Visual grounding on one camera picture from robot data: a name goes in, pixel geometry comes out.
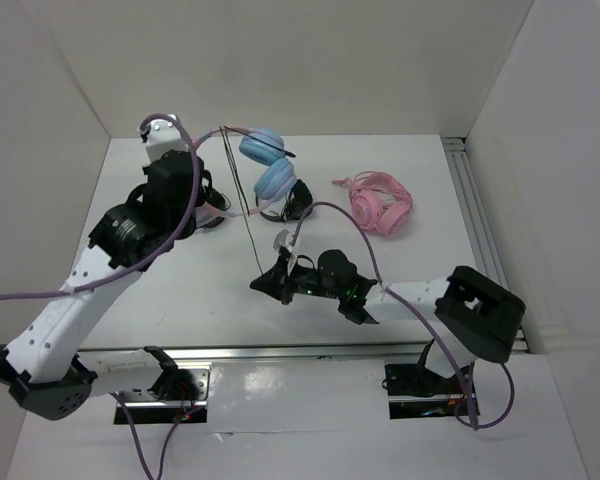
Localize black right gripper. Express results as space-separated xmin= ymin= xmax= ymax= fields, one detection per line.
xmin=251 ymin=255 xmax=343 ymax=304

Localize black headphones middle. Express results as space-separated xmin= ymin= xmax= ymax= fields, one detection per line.
xmin=260 ymin=179 xmax=313 ymax=223

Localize pink gaming headset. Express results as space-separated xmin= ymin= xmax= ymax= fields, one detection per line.
xmin=331 ymin=170 xmax=414 ymax=236

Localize blue pink cat-ear headphones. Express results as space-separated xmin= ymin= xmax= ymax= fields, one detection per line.
xmin=199 ymin=125 xmax=297 ymax=220

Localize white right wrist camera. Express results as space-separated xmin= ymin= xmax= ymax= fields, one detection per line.
xmin=273 ymin=229 xmax=298 ymax=276

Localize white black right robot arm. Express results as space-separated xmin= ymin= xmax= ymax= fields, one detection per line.
xmin=250 ymin=248 xmax=526 ymax=398

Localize black headphones far left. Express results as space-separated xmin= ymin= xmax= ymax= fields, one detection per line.
xmin=195 ymin=170 xmax=229 ymax=229

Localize white front cover panel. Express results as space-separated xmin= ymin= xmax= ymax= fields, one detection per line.
xmin=206 ymin=360 xmax=389 ymax=434

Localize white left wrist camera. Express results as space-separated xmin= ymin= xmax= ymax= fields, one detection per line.
xmin=138 ymin=113 xmax=189 ymax=163

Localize black headphones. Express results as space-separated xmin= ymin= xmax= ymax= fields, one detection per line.
xmin=195 ymin=170 xmax=229 ymax=229
xmin=260 ymin=179 xmax=313 ymax=223

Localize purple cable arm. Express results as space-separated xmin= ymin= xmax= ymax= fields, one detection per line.
xmin=0 ymin=114 xmax=206 ymax=479
xmin=292 ymin=201 xmax=516 ymax=431

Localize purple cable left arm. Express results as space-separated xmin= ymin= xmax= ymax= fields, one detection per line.
xmin=0 ymin=114 xmax=206 ymax=479

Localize aluminium rail front edge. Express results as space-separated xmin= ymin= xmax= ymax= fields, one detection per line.
xmin=79 ymin=340 xmax=441 ymax=366

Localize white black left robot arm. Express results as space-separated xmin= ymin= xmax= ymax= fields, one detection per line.
xmin=0 ymin=150 xmax=211 ymax=421

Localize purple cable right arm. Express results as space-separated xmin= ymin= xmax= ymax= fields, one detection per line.
xmin=292 ymin=201 xmax=516 ymax=431

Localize aluminium rail right side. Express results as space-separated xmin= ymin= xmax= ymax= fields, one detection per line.
xmin=441 ymin=137 xmax=508 ymax=287

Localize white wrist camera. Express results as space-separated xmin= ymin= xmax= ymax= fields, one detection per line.
xmin=273 ymin=229 xmax=298 ymax=276
xmin=138 ymin=113 xmax=189 ymax=163

